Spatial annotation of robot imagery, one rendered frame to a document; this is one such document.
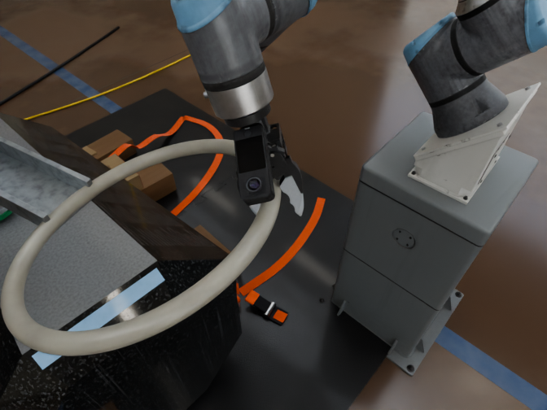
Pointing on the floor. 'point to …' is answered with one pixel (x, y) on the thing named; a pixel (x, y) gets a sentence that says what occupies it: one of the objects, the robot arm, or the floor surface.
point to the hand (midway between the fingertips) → (282, 216)
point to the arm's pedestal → (416, 243)
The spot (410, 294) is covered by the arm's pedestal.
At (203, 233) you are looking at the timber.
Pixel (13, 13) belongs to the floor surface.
